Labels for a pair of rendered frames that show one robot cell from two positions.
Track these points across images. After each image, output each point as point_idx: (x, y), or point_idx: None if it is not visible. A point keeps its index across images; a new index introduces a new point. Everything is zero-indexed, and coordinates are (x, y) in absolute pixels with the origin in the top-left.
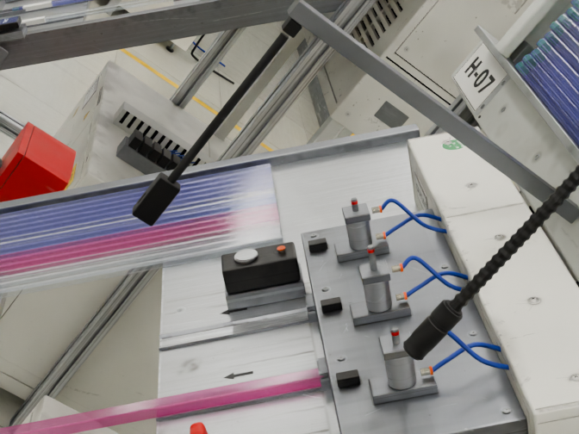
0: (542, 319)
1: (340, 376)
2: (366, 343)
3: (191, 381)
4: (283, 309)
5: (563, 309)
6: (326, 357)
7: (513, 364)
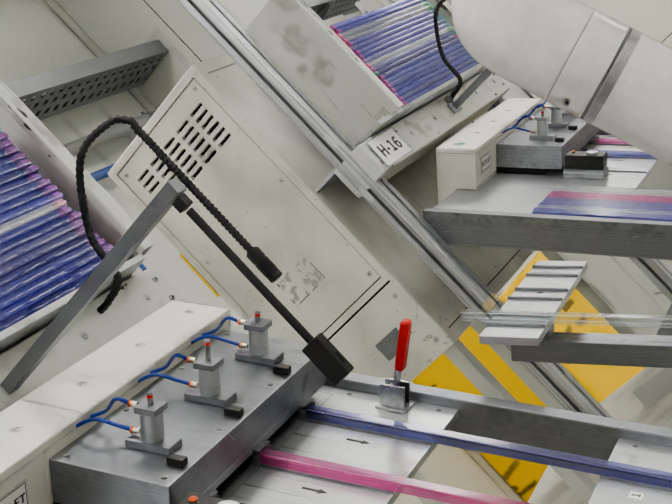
0: (154, 336)
1: (287, 365)
2: (244, 386)
3: (352, 501)
4: None
5: (136, 336)
6: (277, 388)
7: (204, 325)
